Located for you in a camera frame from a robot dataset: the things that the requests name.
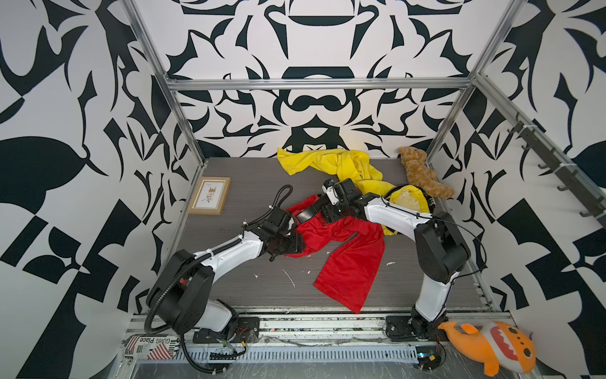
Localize red trousers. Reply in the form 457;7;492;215
290;213;385;314

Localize black leather belt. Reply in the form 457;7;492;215
296;201;331;224

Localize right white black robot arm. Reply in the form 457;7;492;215
319;179;470;340

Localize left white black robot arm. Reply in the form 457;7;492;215
144;207;305;339

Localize yellow trousers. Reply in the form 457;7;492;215
277;148;438;240

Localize black belt on yellow trousers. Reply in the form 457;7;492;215
385;185;432;213

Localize brown teddy bear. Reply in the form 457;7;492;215
398;146;454;199

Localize wooden framed picture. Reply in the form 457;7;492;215
188;176;231;216

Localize small green circuit board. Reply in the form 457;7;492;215
417;347;442;372

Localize red white printed box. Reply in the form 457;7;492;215
124;335;180;360

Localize orange shark plush toy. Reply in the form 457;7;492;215
439;321;537;377

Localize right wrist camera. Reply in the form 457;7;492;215
322;179;339;205

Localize white cable duct strip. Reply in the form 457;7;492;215
189;345;418;364

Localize left black corrugated cable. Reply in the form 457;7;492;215
144;250;219;336

